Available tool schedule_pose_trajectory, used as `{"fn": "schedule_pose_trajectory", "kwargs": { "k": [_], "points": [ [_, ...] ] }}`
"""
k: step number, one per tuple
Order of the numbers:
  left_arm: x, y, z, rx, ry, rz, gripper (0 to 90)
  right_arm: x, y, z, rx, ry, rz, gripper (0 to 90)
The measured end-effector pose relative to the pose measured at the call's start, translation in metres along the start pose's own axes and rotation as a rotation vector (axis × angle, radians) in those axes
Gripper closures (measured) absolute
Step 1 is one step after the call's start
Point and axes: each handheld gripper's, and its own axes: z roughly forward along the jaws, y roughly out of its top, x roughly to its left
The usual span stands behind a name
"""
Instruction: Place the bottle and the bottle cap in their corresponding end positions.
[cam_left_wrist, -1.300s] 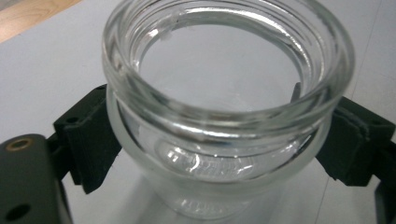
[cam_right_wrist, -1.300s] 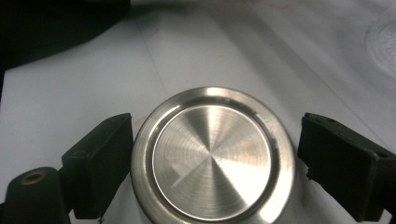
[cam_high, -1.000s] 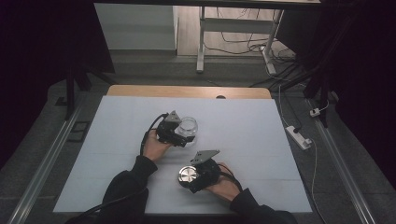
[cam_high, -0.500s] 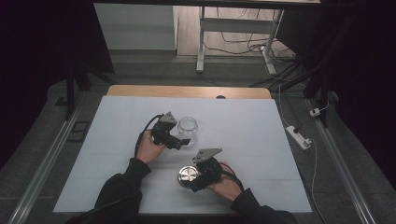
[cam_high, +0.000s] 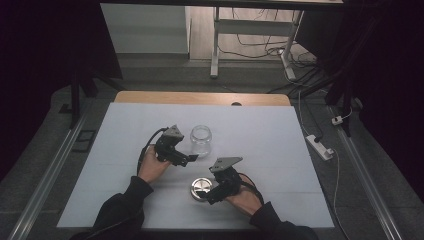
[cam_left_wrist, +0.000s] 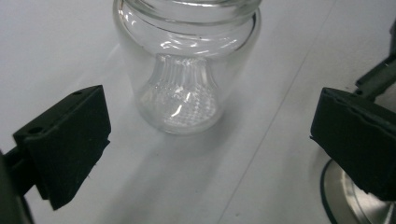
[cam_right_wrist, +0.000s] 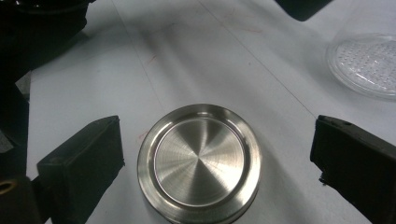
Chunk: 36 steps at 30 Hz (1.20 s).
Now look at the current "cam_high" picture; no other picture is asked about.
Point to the aluminium floor rail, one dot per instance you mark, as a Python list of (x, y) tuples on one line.
[(366, 180), (50, 173)]

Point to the person's left hand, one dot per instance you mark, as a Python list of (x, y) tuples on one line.
[(151, 166)]

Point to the white power strip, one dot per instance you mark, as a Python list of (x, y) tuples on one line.
[(319, 146)]

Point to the black metal stand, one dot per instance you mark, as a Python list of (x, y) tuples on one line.
[(76, 96), (343, 90)]

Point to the round metal jar lid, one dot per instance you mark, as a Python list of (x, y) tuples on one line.
[(200, 186)]

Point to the clear glass jar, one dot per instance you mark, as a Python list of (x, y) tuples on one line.
[(201, 141)]

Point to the person's right hand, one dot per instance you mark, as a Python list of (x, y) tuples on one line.
[(245, 200)]

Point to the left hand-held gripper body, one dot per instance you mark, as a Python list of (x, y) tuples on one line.
[(168, 146)]

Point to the white table mat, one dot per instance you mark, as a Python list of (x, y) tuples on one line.
[(266, 133)]

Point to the white desk frame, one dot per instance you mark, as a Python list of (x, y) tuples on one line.
[(253, 27)]

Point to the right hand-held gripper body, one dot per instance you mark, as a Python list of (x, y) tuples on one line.
[(228, 181)]

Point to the small white adapter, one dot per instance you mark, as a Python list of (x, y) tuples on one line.
[(337, 120)]

